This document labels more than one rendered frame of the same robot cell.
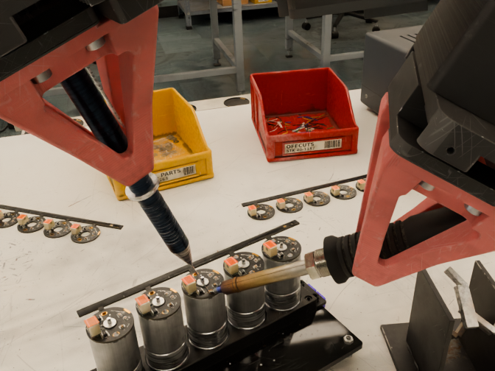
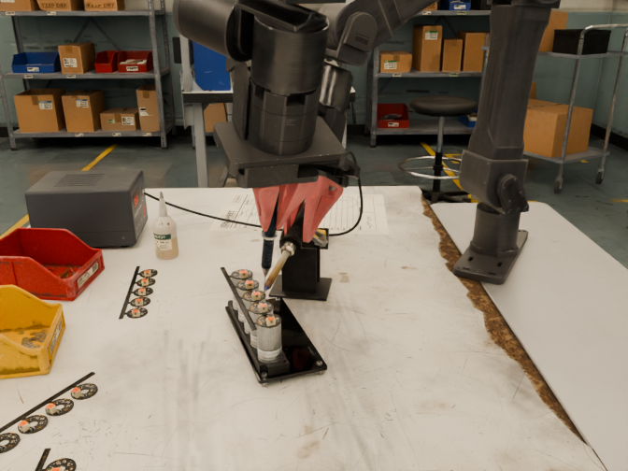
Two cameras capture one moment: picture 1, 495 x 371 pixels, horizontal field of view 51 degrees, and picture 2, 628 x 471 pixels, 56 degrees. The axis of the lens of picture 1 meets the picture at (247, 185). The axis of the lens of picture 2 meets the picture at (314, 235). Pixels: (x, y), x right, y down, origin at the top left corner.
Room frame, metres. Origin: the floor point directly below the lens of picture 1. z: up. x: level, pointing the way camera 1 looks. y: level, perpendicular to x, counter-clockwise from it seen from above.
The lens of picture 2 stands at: (0.06, 0.57, 1.11)
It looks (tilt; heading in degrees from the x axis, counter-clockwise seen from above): 22 degrees down; 282
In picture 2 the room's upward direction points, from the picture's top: straight up
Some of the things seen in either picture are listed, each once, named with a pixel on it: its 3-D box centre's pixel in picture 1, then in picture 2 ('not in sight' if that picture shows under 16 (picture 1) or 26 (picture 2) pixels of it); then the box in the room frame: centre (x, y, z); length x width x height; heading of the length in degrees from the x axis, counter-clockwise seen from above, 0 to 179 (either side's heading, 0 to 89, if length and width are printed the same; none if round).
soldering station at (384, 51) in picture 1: (437, 82); (92, 208); (0.58, -0.23, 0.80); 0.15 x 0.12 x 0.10; 17
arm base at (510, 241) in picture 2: not in sight; (495, 229); (-0.04, -0.28, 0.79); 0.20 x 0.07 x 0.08; 74
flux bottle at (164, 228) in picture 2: not in sight; (164, 223); (0.43, -0.18, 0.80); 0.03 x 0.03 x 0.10
